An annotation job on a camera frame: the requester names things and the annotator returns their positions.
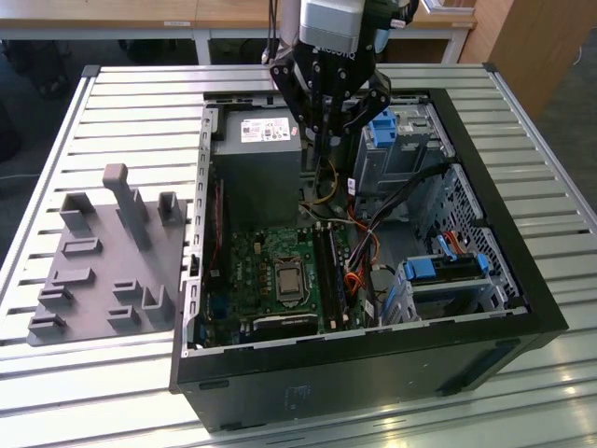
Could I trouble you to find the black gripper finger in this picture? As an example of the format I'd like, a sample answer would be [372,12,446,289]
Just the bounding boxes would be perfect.
[333,78,393,139]
[269,58,330,137]

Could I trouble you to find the RAM slot white clips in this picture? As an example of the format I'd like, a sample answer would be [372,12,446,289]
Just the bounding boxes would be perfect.
[318,222,338,330]

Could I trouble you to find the blue disk carrier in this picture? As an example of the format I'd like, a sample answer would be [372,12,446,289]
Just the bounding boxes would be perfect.
[367,109,398,149]
[403,254,490,285]

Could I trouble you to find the metal disk bay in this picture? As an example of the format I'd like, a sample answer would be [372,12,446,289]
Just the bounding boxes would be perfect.
[380,270,521,328]
[354,102,456,197]

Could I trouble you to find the grey power supply unit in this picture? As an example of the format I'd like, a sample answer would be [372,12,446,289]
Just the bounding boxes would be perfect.
[212,105,304,230]

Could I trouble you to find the black case fan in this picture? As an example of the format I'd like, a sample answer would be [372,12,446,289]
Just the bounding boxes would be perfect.
[207,176,228,281]

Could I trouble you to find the metal socket cover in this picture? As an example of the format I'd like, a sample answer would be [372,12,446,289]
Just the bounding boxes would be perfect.
[272,259,307,307]

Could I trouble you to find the silver CPU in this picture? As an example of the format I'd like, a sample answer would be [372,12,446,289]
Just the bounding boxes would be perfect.
[277,269,302,296]

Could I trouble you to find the wooden cabinet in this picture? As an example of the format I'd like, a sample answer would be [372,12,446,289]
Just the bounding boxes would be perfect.
[459,0,597,120]

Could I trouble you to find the green motherboard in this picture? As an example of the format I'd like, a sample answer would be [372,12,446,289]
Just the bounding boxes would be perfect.
[200,226,374,346]

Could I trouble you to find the black CPU socket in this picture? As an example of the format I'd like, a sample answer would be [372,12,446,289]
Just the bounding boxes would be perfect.
[271,257,310,309]

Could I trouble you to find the black graphics card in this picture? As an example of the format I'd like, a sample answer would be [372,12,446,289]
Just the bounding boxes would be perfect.
[251,312,323,341]

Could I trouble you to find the grey parts rack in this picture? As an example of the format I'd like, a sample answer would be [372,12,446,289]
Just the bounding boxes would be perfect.
[27,162,188,347]

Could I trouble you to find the black chair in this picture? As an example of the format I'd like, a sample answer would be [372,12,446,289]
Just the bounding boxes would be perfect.
[0,39,71,162]

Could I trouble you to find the black PC case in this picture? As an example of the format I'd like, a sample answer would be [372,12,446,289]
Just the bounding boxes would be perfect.
[168,86,570,433]

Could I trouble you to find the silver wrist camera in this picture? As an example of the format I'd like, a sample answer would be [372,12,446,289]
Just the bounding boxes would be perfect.
[298,0,366,50]

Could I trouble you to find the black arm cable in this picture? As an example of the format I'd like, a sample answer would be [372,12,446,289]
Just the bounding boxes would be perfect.
[262,0,282,65]

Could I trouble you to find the yellow wire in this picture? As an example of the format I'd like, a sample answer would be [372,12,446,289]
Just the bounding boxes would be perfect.
[312,158,340,206]

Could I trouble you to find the black cable bundle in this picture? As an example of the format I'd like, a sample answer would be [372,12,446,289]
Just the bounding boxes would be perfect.
[347,161,451,281]

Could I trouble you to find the blue flat wire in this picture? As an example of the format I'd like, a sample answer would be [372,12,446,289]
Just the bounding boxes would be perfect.
[437,234,457,262]

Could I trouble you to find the orange flat wire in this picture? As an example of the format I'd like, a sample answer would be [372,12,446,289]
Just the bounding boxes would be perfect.
[445,230,473,256]

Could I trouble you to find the orange red wire bundle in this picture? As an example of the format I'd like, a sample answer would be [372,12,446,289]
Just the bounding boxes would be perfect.
[343,273,369,300]

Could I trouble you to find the wooden desk white frame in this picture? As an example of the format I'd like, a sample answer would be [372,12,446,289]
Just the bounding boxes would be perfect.
[0,0,477,66]

